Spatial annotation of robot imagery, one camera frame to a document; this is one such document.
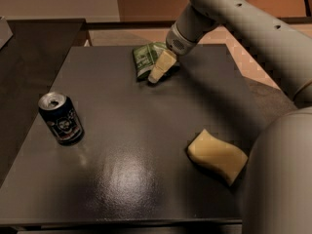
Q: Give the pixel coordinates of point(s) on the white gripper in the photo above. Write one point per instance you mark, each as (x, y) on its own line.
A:
(177, 43)

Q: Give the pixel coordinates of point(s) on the green jalapeno chip bag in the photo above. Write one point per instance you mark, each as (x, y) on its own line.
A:
(145, 57)

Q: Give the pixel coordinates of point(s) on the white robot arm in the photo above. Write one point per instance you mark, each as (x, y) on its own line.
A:
(278, 187)

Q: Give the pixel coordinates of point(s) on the yellow wavy sponge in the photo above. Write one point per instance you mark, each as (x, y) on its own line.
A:
(218, 156)

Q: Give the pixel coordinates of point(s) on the dark blue soda can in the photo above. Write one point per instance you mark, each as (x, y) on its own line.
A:
(59, 114)

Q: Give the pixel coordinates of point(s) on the dark side table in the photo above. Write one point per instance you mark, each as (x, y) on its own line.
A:
(29, 64)

